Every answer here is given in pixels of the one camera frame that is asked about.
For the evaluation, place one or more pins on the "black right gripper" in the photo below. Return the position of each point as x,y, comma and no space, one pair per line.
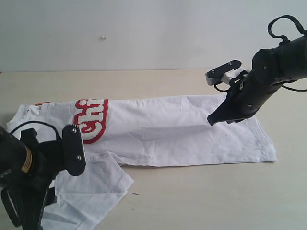
244,99

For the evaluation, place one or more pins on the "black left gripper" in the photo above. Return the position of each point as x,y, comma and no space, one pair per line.
25,176

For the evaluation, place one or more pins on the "white t-shirt red lettering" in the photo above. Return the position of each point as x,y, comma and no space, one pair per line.
160,132

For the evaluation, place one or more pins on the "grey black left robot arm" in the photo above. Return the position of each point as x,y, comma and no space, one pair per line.
27,168

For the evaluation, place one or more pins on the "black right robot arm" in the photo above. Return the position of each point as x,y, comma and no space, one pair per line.
286,63

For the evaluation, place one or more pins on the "orange neck tag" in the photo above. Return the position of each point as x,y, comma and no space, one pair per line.
41,103

